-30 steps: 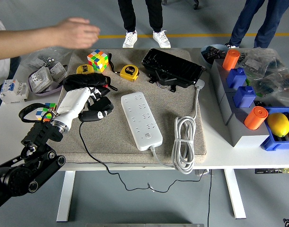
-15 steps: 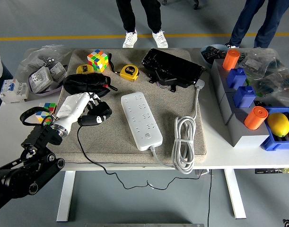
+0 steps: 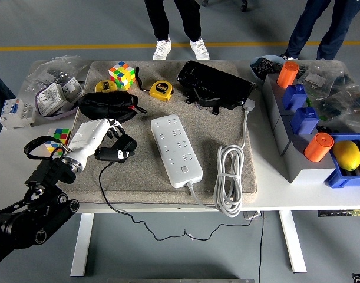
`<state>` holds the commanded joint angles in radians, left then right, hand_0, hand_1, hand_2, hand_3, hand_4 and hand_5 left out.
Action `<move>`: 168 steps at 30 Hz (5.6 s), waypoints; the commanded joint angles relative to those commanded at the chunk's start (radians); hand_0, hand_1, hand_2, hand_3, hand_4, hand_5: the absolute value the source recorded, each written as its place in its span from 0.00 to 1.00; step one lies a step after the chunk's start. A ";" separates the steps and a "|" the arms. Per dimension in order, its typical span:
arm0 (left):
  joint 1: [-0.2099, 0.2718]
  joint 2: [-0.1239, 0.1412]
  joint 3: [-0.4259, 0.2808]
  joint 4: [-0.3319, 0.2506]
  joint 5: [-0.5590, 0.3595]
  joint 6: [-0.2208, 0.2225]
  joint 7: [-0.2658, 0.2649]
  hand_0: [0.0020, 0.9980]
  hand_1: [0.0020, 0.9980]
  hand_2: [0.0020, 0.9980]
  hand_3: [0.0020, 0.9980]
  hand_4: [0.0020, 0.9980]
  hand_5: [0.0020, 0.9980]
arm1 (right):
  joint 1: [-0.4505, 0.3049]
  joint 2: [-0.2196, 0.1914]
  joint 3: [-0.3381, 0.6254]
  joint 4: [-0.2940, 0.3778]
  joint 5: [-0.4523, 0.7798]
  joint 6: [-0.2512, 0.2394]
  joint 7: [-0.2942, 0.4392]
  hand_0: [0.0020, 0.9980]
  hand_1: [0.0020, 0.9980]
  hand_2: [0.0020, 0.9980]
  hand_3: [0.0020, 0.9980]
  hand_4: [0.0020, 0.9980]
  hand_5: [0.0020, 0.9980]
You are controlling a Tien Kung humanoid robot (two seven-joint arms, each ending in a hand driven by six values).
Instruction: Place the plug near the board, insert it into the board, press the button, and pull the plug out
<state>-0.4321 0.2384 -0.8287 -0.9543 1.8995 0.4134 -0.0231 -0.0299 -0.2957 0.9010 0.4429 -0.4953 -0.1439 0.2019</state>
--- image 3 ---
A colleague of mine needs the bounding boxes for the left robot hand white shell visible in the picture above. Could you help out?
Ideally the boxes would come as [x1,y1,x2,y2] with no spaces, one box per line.
[63,117,136,170]

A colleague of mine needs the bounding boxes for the black plug adapter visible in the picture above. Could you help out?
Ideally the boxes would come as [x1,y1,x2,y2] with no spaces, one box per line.
[107,134,138,160]

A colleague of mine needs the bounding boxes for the white power strip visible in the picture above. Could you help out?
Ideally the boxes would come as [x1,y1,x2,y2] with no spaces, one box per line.
[150,114,203,188]

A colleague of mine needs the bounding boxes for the white three-pin plug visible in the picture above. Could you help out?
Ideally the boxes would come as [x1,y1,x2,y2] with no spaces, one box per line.
[242,98,256,113]

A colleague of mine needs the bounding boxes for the colourful puzzle cube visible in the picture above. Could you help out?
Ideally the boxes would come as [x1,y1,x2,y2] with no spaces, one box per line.
[108,61,136,91]
[47,127,72,156]

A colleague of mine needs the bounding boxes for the black fabric pouch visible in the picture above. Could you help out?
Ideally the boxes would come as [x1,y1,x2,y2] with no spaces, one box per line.
[78,90,147,124]

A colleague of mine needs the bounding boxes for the clear bag of screws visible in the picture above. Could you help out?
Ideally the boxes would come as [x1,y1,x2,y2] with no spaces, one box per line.
[25,55,91,92]

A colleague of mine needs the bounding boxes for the white circuit breaker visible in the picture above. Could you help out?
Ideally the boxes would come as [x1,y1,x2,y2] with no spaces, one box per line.
[0,98,37,130]

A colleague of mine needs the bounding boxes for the black table control panel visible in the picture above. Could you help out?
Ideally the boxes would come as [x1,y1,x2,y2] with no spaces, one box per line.
[316,209,360,218]

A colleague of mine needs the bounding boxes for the white table leg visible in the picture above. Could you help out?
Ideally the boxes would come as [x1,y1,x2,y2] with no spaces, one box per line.
[278,210,308,274]
[70,212,95,278]

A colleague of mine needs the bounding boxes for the person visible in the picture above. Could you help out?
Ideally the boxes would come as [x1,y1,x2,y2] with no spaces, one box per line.
[279,0,360,61]
[144,0,210,61]
[0,69,17,142]

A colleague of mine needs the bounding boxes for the blue plastic bin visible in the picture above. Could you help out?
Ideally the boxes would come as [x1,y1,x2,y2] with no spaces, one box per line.
[324,133,360,189]

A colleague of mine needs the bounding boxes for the grey-brown mat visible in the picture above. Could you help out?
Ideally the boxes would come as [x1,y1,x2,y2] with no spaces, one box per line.
[55,60,259,206]

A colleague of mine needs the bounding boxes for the yellow lemon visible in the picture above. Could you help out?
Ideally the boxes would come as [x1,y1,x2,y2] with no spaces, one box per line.
[332,140,360,172]

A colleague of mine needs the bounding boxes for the grey under-table box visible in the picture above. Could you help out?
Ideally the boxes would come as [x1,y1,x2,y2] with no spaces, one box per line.
[243,210,265,221]

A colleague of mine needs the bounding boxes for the grey block holder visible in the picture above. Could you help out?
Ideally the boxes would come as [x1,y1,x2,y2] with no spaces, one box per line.
[262,72,336,184]

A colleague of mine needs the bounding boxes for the orange cylinder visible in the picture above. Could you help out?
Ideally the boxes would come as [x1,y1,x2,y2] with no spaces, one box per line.
[276,61,300,88]
[303,132,335,163]

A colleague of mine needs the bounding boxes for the black plastic tray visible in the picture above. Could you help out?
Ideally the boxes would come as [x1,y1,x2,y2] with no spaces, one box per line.
[176,60,256,116]

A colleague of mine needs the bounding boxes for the blue block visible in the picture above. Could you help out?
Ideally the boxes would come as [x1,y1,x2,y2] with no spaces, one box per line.
[290,107,319,136]
[282,84,308,112]

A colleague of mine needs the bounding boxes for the clear bag of components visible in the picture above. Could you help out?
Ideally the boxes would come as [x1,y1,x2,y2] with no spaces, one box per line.
[296,60,360,98]
[315,88,360,133]

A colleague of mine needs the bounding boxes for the light blue bowl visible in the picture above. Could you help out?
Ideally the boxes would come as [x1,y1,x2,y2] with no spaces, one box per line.
[249,55,286,82]

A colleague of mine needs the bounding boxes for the black circuit boards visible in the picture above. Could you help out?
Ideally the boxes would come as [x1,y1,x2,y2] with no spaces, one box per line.
[252,58,283,74]

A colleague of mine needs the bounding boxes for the white wall socket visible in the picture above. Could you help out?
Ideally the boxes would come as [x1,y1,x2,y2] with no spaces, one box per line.
[35,82,69,116]
[61,78,84,103]

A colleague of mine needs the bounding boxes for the yellow tape measure black strap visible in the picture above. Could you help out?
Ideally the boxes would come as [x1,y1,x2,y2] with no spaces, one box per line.
[134,66,174,103]

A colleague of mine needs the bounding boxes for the black hanging cable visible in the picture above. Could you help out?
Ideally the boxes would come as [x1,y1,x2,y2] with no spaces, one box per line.
[257,211,265,283]

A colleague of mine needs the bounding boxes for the white power strip cable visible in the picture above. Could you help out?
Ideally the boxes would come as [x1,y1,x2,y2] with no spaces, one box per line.
[186,108,246,218]

